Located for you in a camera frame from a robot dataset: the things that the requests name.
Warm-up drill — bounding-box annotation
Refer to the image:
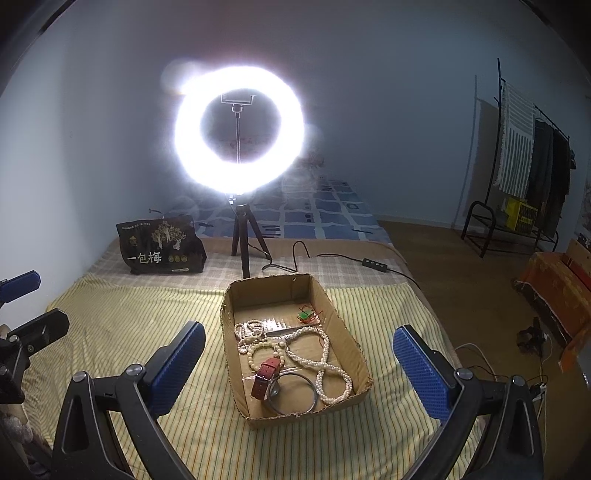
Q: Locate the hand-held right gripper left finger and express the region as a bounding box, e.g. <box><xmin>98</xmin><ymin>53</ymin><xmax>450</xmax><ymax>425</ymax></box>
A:
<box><xmin>51</xmin><ymin>320</ymin><xmax>207</xmax><ymax>480</ymax></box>

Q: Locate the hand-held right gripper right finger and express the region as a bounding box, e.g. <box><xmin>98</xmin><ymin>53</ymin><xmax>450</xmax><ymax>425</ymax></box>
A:
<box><xmin>392</xmin><ymin>324</ymin><xmax>546</xmax><ymax>480</ymax></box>

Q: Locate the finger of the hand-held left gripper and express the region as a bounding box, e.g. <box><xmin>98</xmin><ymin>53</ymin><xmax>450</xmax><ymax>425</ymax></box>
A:
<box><xmin>7</xmin><ymin>309</ymin><xmax>70</xmax><ymax>357</ymax></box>
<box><xmin>0</xmin><ymin>271</ymin><xmax>41</xmax><ymax>305</ymax></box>

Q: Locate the pale bead bracelet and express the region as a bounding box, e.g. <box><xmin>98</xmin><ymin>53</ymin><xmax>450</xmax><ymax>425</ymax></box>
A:
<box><xmin>247</xmin><ymin>340</ymin><xmax>286</xmax><ymax>371</ymax></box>

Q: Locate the red strap watch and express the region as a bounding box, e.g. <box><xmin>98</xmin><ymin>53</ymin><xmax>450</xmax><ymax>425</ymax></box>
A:
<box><xmin>250</xmin><ymin>356</ymin><xmax>284</xmax><ymax>404</ymax></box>

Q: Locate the cardboard box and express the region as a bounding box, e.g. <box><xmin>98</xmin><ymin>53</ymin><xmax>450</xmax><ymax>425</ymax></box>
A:
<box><xmin>221</xmin><ymin>273</ymin><xmax>374</xmax><ymax>429</ymax></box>

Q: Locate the long pearl necklace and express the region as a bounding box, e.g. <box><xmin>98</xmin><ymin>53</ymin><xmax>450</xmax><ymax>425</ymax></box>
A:
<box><xmin>281</xmin><ymin>323</ymin><xmax>352</xmax><ymax>406</ymax></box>

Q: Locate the dark thin bangle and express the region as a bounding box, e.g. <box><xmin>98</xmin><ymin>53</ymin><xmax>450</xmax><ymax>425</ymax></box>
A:
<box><xmin>265</xmin><ymin>373</ymin><xmax>318</xmax><ymax>415</ymax></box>

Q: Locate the yellow striped cloth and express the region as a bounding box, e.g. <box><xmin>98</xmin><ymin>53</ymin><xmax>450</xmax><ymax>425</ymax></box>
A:
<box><xmin>21</xmin><ymin>272</ymin><xmax>490</xmax><ymax>480</ymax></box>

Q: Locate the black object on floor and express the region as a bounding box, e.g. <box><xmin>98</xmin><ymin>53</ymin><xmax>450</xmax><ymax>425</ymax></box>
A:
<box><xmin>517</xmin><ymin>318</ymin><xmax>548</xmax><ymax>356</ymax></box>

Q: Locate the checked bed sheet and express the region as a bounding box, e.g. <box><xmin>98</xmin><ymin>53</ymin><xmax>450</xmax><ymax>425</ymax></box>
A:
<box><xmin>88</xmin><ymin>235</ymin><xmax>411</xmax><ymax>287</ymax></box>

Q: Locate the black printed bag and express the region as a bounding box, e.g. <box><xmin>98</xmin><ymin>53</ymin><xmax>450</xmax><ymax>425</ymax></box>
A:
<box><xmin>116</xmin><ymin>216</ymin><xmax>207</xmax><ymax>275</ymax></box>

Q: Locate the black tripod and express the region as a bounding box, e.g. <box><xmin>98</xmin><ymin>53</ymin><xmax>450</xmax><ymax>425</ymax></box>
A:
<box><xmin>229</xmin><ymin>194</ymin><xmax>273</xmax><ymax>279</ymax></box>

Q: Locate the orange cloth covered box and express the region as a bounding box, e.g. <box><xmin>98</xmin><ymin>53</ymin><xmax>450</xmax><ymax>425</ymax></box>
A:
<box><xmin>515</xmin><ymin>240</ymin><xmax>591</xmax><ymax>374</ymax></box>

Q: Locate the blue patterned blanket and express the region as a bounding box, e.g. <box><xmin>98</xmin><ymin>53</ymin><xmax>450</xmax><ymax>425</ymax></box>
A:
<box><xmin>194</xmin><ymin>178</ymin><xmax>391</xmax><ymax>243</ymax></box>

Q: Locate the yellow crate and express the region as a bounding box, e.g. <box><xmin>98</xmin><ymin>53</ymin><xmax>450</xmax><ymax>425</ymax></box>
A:
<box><xmin>503</xmin><ymin>196</ymin><xmax>539</xmax><ymax>230</ymax></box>

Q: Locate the black hanging garment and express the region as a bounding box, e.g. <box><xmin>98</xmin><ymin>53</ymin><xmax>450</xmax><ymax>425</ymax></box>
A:
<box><xmin>549</xmin><ymin>129</ymin><xmax>576</xmax><ymax>238</ymax></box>

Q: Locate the grey-green hanging garment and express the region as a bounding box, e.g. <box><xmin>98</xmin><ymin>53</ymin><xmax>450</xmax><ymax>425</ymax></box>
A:
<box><xmin>526</xmin><ymin>119</ymin><xmax>555</xmax><ymax>217</ymax></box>

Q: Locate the striped towel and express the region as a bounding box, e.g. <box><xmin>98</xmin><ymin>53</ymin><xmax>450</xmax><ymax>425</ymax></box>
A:
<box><xmin>498</xmin><ymin>82</ymin><xmax>537</xmax><ymax>197</ymax></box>

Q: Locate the phone holder clamp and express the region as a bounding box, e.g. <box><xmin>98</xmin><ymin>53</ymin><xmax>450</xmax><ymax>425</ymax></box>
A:
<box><xmin>221</xmin><ymin>92</ymin><xmax>257</xmax><ymax>164</ymax></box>

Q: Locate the black clothes rack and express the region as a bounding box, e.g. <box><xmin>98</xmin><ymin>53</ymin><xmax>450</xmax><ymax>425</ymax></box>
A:
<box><xmin>492</xmin><ymin>58</ymin><xmax>578</xmax><ymax>204</ymax></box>

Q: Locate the white cable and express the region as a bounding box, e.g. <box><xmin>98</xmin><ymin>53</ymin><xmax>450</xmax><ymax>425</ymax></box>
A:
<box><xmin>455</xmin><ymin>342</ymin><xmax>497</xmax><ymax>379</ymax></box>

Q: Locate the black cable with controller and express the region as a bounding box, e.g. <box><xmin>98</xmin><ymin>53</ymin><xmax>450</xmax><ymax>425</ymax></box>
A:
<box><xmin>262</xmin><ymin>241</ymin><xmax>421</xmax><ymax>291</ymax></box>

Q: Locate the white ring light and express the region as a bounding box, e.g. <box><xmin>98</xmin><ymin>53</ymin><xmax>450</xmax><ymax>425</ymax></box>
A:
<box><xmin>173</xmin><ymin>65</ymin><xmax>306</xmax><ymax>195</ymax></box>

